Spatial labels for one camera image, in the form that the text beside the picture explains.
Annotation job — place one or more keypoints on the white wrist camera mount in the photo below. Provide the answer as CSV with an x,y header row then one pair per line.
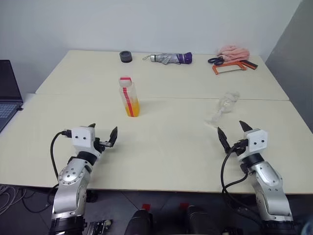
x,y
82,137
258,142

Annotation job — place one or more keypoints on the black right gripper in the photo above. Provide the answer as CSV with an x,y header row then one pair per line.
x,y
240,145

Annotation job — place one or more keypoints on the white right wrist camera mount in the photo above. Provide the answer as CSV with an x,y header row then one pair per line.
x,y
258,142

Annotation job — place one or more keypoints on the folded silver purple umbrella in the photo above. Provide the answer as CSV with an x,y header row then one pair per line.
x,y
168,58

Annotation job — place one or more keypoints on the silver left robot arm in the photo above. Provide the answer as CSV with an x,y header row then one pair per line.
x,y
69,180

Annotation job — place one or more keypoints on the black base with caster wheel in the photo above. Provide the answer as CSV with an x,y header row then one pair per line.
x,y
100,227

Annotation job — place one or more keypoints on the pink fluffy towel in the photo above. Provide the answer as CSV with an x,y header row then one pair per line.
x,y
234,52

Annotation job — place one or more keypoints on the black blue scissors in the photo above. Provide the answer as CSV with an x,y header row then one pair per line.
x,y
215,60

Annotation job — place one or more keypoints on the dark rounded shape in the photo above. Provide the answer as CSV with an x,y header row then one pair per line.
x,y
201,220
139,222

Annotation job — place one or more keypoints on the clear wine glass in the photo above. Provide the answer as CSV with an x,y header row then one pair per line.
x,y
226,102

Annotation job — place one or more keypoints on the orange juice bottle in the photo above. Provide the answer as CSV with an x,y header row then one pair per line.
x,y
130,102

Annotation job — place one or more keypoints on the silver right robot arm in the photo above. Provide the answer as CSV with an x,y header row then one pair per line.
x,y
269,186

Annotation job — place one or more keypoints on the orange hacksaw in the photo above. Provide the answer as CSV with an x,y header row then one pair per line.
x,y
240,64

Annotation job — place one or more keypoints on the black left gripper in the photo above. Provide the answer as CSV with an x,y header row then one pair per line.
x,y
101,144

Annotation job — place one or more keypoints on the dark grey laptop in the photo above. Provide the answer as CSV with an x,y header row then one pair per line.
x,y
8,83

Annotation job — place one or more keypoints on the white and red bottle cap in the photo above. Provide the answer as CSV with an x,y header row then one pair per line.
x,y
125,81

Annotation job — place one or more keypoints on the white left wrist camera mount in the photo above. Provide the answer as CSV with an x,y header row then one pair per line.
x,y
82,137

